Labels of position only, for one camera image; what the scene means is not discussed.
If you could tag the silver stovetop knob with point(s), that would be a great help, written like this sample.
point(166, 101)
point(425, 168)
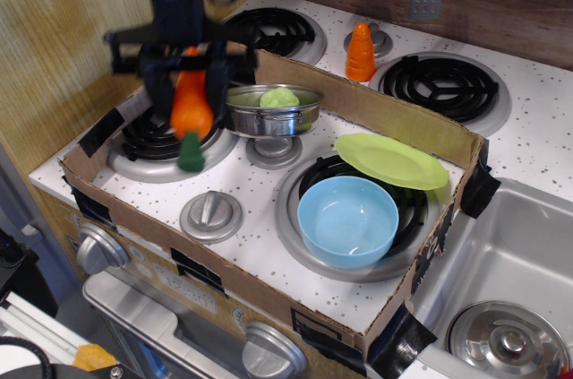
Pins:
point(212, 217)
point(381, 40)
point(274, 153)

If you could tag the middle silver stovetop knob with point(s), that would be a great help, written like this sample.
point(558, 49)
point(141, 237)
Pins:
point(274, 153)

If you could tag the yellow sponge piece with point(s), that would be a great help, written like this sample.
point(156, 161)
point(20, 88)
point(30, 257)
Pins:
point(91, 357)

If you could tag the small steel pot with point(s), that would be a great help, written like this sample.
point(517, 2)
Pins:
point(244, 115)

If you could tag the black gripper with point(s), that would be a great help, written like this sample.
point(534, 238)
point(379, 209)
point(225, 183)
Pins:
point(177, 24)

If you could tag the orange toy carrot green stem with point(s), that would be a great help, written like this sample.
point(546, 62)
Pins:
point(191, 119)

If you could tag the light blue plastic bowl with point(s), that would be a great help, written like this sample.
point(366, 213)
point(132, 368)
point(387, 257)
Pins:
point(347, 222)

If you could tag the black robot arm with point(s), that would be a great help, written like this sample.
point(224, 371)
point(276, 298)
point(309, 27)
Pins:
point(181, 37)

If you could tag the left silver oven knob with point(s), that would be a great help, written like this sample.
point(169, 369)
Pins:
point(99, 251)

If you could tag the back right coil burner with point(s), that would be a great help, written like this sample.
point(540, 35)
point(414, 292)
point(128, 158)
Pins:
point(457, 87)

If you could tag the silver oven knob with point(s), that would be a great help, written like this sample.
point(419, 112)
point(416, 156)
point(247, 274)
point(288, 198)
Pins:
point(270, 354)
point(99, 251)

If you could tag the silver sink basin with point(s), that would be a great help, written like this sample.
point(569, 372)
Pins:
point(519, 250)

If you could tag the front silver stovetop knob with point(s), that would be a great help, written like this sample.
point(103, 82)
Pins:
point(212, 217)

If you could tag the silver oven door handle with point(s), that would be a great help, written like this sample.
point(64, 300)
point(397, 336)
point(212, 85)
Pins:
point(150, 322)

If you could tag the green toy food piece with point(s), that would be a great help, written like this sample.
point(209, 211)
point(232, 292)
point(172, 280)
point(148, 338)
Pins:
point(279, 97)

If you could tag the right silver oven knob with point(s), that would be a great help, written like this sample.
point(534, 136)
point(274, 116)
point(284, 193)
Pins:
point(270, 354)

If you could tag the front left coil burner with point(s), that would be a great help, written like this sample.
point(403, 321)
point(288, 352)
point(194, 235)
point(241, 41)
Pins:
point(144, 148)

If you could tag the back left coil burner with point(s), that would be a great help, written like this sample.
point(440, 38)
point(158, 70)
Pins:
point(284, 33)

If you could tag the brown cardboard fence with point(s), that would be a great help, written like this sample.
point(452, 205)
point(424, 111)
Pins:
point(251, 275)

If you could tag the back silver stovetop knob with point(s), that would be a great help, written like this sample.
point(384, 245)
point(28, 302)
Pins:
point(381, 40)

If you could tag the orange carrot top piece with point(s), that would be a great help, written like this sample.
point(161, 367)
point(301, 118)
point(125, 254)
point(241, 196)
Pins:
point(360, 61)

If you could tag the green plastic plate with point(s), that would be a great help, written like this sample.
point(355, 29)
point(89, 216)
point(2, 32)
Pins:
point(391, 161)

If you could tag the steel pot lid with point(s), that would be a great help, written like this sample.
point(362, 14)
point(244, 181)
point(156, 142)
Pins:
point(506, 340)

